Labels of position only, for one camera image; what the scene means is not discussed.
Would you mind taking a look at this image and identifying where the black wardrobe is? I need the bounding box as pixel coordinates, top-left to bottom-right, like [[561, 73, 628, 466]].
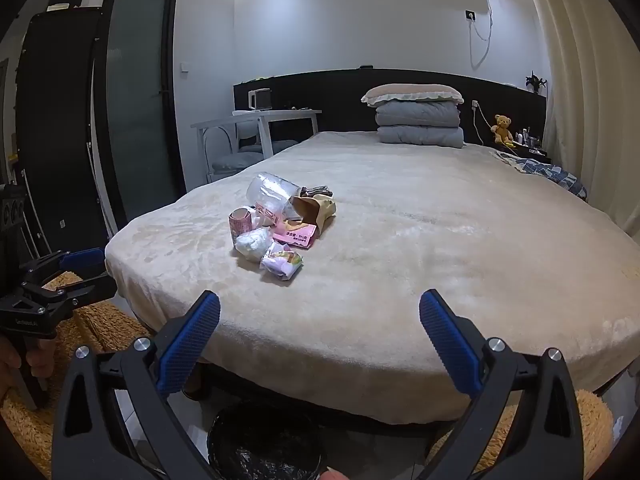
[[15, 7, 109, 262]]

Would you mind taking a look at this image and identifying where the beige pillow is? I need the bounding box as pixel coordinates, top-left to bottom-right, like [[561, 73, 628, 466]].
[[361, 83, 464, 108]]

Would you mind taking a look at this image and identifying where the white tissue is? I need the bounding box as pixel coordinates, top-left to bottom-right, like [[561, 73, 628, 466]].
[[235, 228, 275, 263]]

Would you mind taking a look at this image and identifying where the person's right leg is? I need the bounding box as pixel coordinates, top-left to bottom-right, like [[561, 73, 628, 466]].
[[425, 389, 617, 480]]

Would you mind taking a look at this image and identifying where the brown paper bag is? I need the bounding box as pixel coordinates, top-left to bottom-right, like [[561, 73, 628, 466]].
[[291, 195, 337, 237]]

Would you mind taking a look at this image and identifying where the frosted glass door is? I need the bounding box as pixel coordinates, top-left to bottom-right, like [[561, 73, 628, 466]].
[[95, 0, 189, 234]]

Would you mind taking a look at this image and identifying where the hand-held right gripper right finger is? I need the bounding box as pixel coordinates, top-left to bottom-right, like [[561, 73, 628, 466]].
[[419, 289, 593, 480]]

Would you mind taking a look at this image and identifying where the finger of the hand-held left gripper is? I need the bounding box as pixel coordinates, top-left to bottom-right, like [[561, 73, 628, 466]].
[[20, 247, 106, 287], [25, 271, 118, 312]]

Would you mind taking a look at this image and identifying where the black headboard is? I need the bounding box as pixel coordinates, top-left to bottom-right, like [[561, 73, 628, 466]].
[[233, 68, 547, 149]]

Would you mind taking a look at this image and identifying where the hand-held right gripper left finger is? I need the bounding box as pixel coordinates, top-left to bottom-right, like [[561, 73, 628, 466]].
[[51, 290, 223, 480]]

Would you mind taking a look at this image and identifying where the white charger cable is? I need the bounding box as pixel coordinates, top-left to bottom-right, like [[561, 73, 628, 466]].
[[471, 100, 496, 146]]

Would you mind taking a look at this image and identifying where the blue patterned cloth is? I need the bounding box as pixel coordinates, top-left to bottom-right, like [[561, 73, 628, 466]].
[[492, 147, 589, 201]]

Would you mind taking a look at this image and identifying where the white table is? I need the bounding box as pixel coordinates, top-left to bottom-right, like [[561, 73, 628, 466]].
[[190, 108, 322, 184]]

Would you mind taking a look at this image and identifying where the pink paper cup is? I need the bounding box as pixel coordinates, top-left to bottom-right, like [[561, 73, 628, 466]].
[[228, 206, 257, 249]]

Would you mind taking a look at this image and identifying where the person's left hand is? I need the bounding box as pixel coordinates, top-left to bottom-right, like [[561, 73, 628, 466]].
[[0, 334, 53, 401]]

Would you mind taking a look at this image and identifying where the white power cable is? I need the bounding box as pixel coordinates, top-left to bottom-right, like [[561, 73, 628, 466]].
[[468, 0, 496, 69]]

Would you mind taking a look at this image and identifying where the pink packet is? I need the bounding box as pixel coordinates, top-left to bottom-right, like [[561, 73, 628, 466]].
[[272, 223, 317, 250]]

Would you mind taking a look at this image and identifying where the chair with grey cushion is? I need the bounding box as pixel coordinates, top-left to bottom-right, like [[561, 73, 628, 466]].
[[207, 122, 298, 176]]

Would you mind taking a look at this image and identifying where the purple snack packet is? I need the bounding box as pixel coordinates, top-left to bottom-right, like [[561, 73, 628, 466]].
[[259, 241, 305, 281]]

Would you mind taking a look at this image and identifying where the cream curtain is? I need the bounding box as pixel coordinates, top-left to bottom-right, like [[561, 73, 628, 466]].
[[517, 0, 640, 241]]

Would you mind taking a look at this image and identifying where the folded grey quilt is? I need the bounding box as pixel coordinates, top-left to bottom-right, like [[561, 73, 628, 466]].
[[375, 100, 465, 150]]

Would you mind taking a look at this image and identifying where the black-lined trash bin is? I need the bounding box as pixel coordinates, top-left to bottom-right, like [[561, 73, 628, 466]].
[[206, 400, 328, 480]]

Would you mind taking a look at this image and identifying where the cluster of small bottles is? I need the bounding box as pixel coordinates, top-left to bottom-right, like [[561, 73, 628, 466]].
[[515, 127, 546, 154]]

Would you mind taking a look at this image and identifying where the brown fluffy rug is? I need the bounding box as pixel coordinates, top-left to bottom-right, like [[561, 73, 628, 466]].
[[0, 270, 168, 480]]

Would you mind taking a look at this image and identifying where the yellow teddy bear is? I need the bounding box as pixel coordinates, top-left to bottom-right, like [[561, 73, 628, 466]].
[[490, 114, 515, 146]]

